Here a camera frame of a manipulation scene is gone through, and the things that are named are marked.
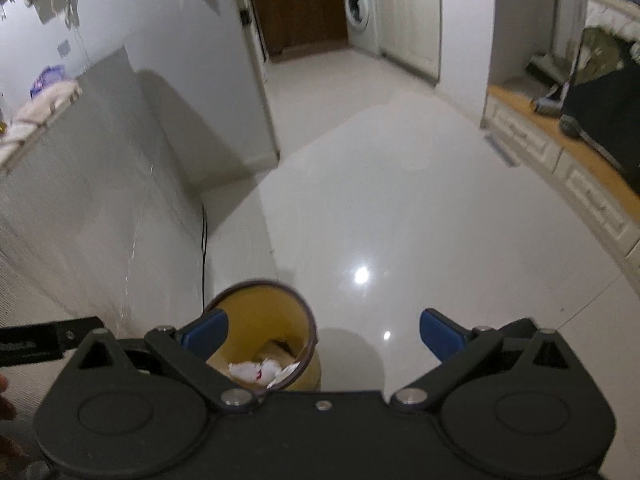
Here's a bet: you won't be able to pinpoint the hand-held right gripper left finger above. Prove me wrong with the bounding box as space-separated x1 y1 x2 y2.
67 308 259 414

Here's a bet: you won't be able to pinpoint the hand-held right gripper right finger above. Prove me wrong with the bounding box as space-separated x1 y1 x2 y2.
389 308 582 411

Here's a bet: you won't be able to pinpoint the yellow bin with brown rim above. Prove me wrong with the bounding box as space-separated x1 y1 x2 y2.
201 280 322 395

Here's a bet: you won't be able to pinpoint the person's left hand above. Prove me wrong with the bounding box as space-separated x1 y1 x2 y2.
0 374 32 476

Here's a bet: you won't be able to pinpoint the crumpled white tissue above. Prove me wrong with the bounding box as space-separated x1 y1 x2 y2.
228 357 302 390

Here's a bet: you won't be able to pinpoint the silver foil-covered cabinet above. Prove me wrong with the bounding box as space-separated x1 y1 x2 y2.
0 44 213 343

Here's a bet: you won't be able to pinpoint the white drawer platform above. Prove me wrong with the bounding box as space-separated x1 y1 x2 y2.
480 84 640 275

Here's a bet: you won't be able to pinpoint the beige folded cloth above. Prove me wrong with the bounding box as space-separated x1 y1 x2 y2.
0 80 83 158

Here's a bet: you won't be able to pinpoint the purple packet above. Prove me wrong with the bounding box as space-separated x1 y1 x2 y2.
29 64 69 100

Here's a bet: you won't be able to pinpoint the black blanket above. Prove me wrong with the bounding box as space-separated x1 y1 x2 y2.
559 27 640 187

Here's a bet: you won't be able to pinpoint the stick vacuum cleaner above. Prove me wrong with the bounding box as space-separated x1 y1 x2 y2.
524 0 591 117

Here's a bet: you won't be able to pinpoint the white kitchen cabinets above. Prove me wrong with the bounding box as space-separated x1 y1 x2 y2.
372 0 442 82

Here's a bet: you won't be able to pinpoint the brown wooden door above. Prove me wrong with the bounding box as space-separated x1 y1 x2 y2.
248 0 349 58

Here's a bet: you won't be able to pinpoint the white washing machine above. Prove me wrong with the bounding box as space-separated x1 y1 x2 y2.
340 0 382 57

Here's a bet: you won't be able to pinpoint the black power cable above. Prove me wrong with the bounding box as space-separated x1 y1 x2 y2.
199 204 209 312

